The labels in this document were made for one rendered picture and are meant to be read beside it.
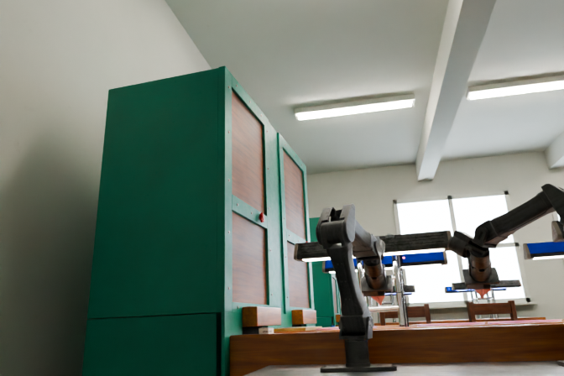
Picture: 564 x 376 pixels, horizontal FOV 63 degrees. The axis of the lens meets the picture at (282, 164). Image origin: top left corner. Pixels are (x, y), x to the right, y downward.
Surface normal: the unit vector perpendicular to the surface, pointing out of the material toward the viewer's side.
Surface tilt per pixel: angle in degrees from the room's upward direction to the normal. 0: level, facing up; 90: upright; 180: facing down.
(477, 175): 90
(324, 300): 90
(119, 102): 90
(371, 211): 90
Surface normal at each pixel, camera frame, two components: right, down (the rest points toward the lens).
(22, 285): 0.98, -0.10
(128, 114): -0.29, -0.30
